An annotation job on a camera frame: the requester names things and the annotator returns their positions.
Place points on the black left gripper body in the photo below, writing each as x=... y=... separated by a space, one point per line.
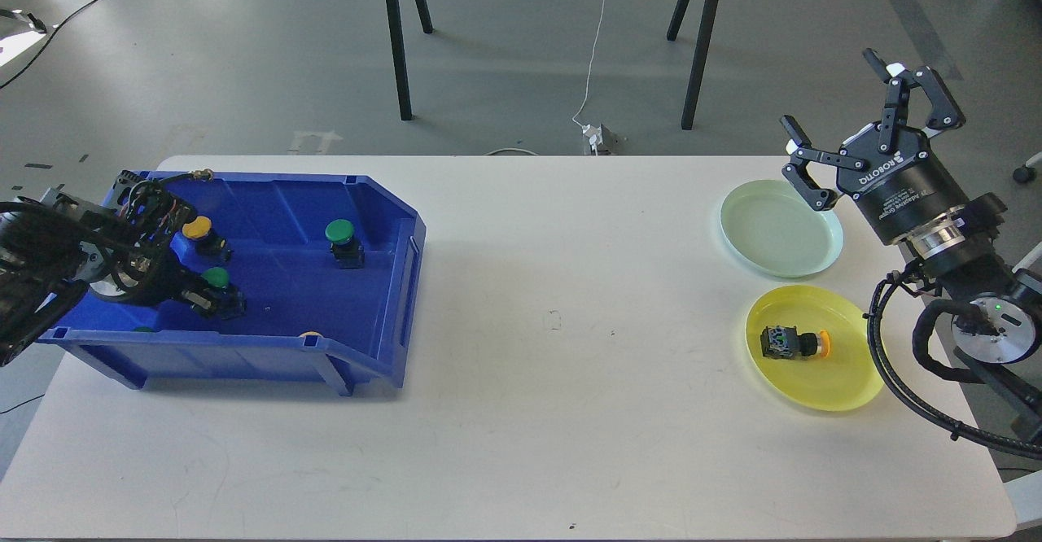
x=165 y=279

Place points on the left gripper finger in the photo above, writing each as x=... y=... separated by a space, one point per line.
x=207 y=301

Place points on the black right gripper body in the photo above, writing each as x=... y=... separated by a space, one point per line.
x=900 y=189

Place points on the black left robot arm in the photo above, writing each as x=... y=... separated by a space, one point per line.
x=58 y=249

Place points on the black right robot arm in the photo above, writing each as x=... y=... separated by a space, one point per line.
x=983 y=315

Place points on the pale green plate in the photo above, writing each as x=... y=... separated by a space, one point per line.
x=767 y=226

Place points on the yellow plate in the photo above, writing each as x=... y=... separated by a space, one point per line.
x=841 y=379

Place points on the chair caster wheel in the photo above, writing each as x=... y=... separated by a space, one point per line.
x=1028 y=170

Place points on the blue plastic storage bin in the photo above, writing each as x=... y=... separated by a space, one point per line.
x=275 y=224

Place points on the right black tripod legs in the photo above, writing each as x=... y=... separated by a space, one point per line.
x=706 y=26

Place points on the white power adapter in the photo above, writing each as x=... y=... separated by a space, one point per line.
x=599 y=140

